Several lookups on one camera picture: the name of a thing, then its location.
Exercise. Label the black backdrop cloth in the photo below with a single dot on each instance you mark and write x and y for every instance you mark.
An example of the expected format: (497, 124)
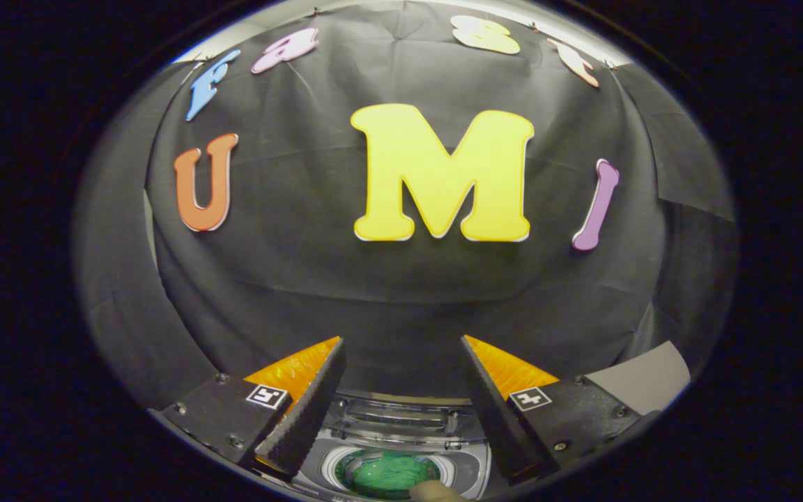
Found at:
(401, 300)

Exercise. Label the green shirt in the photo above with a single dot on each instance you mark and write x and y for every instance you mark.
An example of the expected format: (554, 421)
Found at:
(387, 474)

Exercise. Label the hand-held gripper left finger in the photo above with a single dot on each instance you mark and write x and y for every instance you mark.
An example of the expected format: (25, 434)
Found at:
(311, 408)

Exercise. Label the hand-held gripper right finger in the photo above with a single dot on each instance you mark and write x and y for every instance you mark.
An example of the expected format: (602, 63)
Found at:
(492, 415)

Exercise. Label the beige cabinet with dark top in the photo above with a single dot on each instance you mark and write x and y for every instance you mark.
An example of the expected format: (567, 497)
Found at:
(642, 376)

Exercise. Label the grey washing machine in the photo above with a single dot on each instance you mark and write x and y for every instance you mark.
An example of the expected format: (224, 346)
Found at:
(468, 464)

